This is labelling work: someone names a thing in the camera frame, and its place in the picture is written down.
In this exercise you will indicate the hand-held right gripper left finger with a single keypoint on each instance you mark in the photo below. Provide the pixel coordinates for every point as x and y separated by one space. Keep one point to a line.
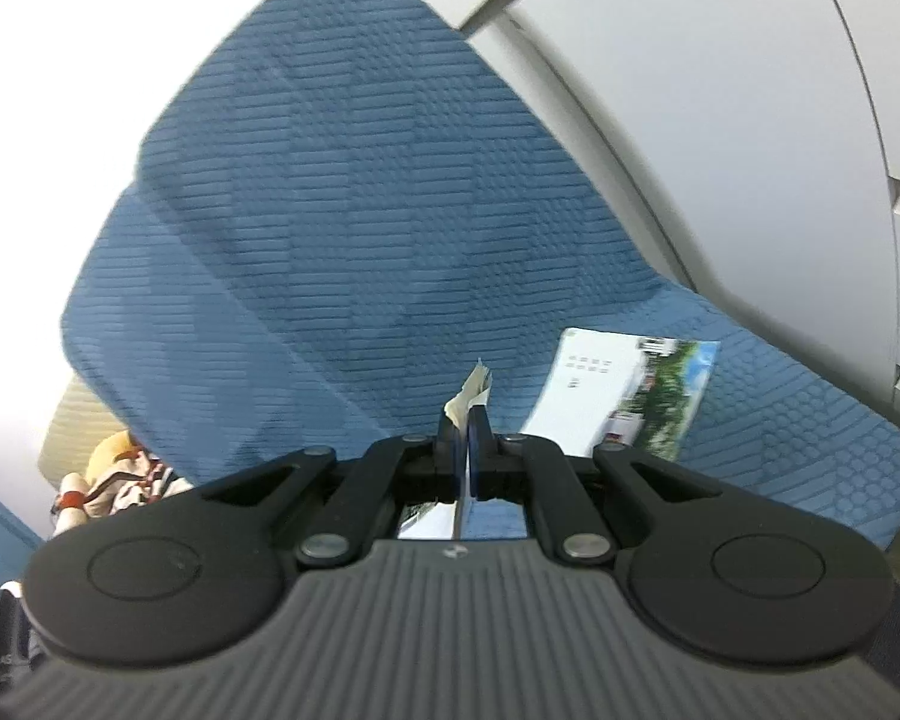
450 450

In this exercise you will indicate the blue textured sofa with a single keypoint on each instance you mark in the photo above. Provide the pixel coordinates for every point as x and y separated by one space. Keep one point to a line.
382 202

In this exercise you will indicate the pile of photo postcards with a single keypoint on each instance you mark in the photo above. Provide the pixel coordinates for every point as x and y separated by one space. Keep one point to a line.
592 390

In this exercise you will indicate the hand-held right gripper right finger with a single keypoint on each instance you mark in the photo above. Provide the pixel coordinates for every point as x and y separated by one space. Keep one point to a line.
481 450

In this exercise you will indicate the single photo postcard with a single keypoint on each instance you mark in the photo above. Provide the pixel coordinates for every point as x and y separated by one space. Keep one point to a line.
474 394

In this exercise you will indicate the red black white striped blanket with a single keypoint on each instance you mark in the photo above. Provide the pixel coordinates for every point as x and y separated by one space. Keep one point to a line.
157 484

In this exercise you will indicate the yellow plush toy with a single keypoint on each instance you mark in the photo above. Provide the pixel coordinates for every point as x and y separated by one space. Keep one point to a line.
112 457

